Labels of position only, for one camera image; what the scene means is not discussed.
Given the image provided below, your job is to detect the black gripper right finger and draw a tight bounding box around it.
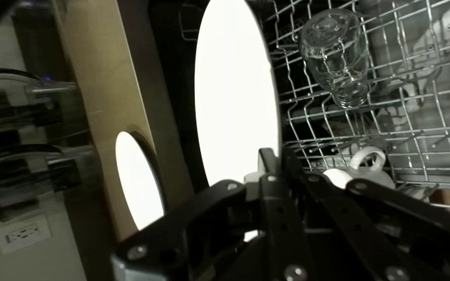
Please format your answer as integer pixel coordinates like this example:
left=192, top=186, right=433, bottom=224
left=347, top=180, right=450, bottom=281

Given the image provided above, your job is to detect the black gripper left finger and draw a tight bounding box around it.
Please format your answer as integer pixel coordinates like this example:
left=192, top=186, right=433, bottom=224
left=111, top=180, right=247, bottom=281

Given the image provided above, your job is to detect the white plate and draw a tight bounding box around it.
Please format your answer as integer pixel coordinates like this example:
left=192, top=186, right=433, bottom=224
left=194, top=0, right=282, bottom=185
left=114, top=131, right=164, bottom=230

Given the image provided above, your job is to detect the white plate in rack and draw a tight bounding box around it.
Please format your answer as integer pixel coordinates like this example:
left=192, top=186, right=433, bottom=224
left=114, top=131, right=164, bottom=230

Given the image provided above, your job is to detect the white mug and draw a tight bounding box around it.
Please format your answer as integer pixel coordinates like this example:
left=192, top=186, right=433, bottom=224
left=324, top=147, right=396, bottom=189

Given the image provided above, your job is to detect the clear drinking glass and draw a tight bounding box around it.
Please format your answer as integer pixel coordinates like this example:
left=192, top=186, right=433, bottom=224
left=300, top=8, right=371, bottom=108

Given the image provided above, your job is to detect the white wall outlet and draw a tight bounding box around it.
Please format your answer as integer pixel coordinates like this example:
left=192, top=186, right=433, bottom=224
left=0, top=216, right=52, bottom=255

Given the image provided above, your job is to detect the wire dishwasher rack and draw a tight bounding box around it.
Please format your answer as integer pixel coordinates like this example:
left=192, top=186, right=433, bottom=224
left=261, top=0, right=450, bottom=211

